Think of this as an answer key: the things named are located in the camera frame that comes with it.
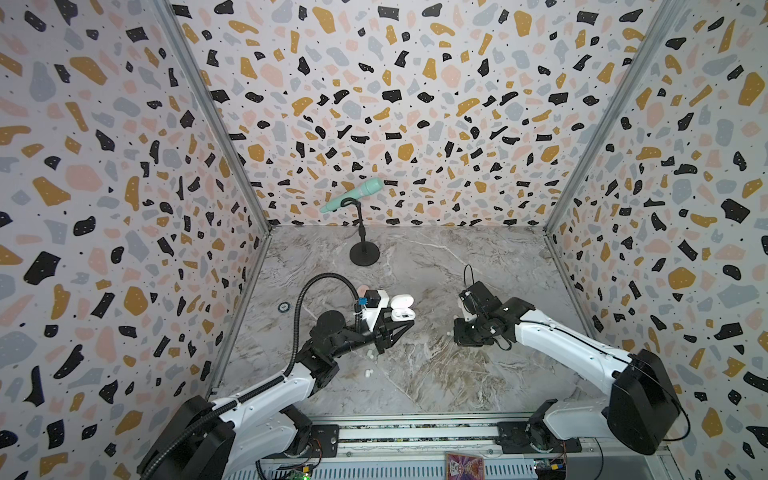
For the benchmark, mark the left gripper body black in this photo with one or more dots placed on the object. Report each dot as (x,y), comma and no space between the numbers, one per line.
(357,340)

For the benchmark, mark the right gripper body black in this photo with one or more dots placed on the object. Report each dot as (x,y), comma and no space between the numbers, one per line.
(475,327)

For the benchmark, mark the white earbud charging case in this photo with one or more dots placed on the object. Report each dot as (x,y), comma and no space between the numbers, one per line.
(402,306)

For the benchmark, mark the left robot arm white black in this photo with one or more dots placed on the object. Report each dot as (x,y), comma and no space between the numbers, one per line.
(213,439)

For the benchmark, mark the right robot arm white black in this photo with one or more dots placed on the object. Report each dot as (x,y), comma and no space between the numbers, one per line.
(637,406)

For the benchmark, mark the black microphone stand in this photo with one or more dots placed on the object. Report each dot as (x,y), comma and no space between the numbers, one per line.
(364,253)

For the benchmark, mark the mint green microphone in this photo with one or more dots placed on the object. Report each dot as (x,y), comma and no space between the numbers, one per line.
(367,188)

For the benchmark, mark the colourful card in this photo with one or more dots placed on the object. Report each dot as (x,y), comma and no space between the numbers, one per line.
(459,466)

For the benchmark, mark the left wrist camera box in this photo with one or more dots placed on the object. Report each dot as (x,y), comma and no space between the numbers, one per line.
(371,310)

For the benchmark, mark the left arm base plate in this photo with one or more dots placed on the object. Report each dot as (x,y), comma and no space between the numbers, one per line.
(315,441)

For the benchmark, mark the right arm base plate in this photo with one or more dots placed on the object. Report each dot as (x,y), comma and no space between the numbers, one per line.
(519,437)

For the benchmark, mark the aluminium rail frame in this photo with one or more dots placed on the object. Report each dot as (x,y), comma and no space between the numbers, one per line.
(413,446)

